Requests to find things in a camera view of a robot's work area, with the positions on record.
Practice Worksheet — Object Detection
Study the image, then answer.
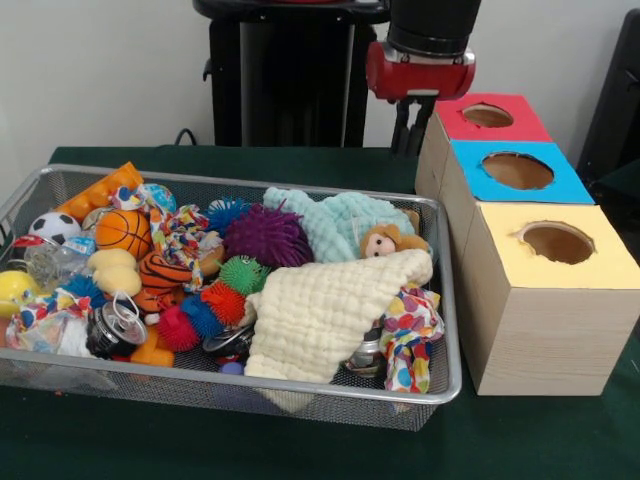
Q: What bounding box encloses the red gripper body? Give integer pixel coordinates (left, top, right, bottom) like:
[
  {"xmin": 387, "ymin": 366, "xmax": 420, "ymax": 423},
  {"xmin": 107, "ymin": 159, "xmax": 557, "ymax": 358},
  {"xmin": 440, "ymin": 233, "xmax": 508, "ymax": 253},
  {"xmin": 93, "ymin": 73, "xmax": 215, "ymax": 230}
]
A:
[{"xmin": 366, "ymin": 39, "xmax": 477, "ymax": 100}]

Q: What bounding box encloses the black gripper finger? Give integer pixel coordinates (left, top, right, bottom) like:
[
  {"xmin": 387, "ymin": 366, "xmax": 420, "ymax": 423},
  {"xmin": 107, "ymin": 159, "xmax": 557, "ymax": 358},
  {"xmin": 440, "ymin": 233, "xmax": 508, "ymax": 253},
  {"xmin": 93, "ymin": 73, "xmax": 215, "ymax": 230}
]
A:
[
  {"xmin": 410, "ymin": 96, "xmax": 436, "ymax": 151},
  {"xmin": 391, "ymin": 98, "xmax": 413, "ymax": 155}
]

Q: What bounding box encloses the brown monkey plush toy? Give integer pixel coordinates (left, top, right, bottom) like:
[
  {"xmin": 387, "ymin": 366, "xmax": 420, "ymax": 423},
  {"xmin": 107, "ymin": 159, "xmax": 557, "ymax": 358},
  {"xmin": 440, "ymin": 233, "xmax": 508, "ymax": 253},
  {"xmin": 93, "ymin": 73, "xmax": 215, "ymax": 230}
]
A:
[{"xmin": 359, "ymin": 223, "xmax": 432, "ymax": 260}]

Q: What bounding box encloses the wooden box with three holes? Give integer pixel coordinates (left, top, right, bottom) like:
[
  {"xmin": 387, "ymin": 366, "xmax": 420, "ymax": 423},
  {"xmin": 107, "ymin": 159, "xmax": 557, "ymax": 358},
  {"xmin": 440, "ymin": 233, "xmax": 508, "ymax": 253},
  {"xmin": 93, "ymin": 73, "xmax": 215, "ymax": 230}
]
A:
[{"xmin": 413, "ymin": 92, "xmax": 640, "ymax": 398}]

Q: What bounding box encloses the silver mesh bin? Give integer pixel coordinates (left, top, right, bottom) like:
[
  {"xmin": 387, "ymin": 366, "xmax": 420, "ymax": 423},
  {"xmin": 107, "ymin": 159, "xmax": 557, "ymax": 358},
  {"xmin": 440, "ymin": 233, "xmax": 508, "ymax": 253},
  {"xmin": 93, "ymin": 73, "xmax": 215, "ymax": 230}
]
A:
[{"xmin": 0, "ymin": 162, "xmax": 464, "ymax": 434}]

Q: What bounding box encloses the mint green cloth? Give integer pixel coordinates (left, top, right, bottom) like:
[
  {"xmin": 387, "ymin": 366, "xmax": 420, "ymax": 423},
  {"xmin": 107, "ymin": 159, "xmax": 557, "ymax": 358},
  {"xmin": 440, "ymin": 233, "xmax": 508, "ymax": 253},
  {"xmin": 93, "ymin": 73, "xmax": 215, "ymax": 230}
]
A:
[{"xmin": 262, "ymin": 186, "xmax": 431, "ymax": 266}]

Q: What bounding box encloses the purple spiky ball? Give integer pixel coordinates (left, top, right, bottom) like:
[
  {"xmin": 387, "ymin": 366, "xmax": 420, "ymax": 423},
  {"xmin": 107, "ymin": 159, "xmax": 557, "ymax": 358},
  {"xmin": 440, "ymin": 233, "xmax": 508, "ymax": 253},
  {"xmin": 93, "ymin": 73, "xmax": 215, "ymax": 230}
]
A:
[{"xmin": 222, "ymin": 202, "xmax": 315, "ymax": 271}]

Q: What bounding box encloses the polka dot cloth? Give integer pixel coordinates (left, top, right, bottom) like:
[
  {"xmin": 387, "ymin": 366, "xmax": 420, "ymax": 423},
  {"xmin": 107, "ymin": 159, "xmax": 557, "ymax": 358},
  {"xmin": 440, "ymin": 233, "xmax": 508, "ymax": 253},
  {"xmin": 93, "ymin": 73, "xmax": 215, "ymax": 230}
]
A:
[{"xmin": 378, "ymin": 282, "xmax": 446, "ymax": 395}]

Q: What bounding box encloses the cream waffle cloth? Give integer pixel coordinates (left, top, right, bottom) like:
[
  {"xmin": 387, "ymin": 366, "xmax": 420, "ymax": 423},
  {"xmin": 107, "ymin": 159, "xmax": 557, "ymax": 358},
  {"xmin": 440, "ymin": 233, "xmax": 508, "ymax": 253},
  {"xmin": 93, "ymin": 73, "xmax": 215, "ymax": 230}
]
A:
[{"xmin": 243, "ymin": 248, "xmax": 435, "ymax": 385}]

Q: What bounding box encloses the green spiky ball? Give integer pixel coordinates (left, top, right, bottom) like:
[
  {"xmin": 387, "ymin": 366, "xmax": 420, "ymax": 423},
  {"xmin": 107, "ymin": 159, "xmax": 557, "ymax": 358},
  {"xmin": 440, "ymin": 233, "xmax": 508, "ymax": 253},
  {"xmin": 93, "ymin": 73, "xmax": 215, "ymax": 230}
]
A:
[{"xmin": 218, "ymin": 253, "xmax": 274, "ymax": 296}]

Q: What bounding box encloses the orange tiger plush toy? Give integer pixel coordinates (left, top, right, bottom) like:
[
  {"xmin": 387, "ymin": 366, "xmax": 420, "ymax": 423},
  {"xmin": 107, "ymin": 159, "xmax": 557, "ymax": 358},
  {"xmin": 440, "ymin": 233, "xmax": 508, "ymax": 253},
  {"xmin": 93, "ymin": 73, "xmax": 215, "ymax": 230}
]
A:
[{"xmin": 132, "ymin": 249, "xmax": 196, "ymax": 321}]

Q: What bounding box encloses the orange toy basketball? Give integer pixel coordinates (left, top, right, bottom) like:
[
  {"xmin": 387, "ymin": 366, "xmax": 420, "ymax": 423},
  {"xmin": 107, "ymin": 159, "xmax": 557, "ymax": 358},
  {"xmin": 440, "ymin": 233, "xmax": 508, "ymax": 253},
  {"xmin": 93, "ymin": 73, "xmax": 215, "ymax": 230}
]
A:
[{"xmin": 94, "ymin": 208, "xmax": 153, "ymax": 262}]

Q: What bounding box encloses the orange plastic block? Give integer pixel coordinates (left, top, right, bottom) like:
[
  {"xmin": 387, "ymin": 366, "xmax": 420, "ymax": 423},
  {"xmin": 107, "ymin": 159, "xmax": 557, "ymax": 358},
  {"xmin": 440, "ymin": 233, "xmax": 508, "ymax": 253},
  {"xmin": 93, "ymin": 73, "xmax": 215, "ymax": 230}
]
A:
[{"xmin": 54, "ymin": 160, "xmax": 145, "ymax": 224}]

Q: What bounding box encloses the dark green table cloth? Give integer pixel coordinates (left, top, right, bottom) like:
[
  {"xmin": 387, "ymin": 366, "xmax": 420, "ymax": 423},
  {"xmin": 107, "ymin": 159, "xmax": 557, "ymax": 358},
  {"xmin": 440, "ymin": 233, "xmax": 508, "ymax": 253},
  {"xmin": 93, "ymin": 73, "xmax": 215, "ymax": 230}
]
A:
[{"xmin": 0, "ymin": 143, "xmax": 640, "ymax": 480}]

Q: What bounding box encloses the black and white soccer ball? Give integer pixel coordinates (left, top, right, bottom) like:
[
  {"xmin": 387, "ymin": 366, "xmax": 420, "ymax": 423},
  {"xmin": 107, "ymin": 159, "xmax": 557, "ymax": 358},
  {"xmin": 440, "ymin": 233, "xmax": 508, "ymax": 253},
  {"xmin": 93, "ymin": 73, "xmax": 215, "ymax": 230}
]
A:
[{"xmin": 27, "ymin": 211, "xmax": 83, "ymax": 246}]

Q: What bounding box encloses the yellow ball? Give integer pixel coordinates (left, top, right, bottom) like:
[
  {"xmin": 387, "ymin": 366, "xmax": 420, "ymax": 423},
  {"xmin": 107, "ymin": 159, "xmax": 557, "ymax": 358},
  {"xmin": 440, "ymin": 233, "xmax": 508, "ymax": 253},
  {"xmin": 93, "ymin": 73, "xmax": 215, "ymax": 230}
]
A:
[{"xmin": 0, "ymin": 269, "xmax": 41, "ymax": 319}]

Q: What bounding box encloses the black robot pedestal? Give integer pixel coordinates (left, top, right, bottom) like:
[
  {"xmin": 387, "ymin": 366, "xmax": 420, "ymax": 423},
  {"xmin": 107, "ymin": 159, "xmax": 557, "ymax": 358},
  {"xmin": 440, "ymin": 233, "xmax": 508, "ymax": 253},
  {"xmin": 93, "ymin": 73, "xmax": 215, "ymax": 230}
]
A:
[{"xmin": 192, "ymin": 0, "xmax": 401, "ymax": 149}]

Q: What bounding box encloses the black frame stand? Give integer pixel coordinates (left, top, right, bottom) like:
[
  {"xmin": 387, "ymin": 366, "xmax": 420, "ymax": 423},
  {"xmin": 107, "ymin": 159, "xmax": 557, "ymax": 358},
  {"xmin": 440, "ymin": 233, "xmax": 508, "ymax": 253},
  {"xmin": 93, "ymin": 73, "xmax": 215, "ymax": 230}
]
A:
[{"xmin": 574, "ymin": 7, "xmax": 640, "ymax": 236}]

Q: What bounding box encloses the black cable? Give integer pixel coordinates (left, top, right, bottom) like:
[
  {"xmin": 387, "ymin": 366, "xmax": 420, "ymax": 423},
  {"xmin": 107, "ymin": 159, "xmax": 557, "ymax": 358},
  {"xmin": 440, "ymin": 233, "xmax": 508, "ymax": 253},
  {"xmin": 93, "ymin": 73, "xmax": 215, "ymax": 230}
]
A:
[{"xmin": 173, "ymin": 127, "xmax": 207, "ymax": 147}]

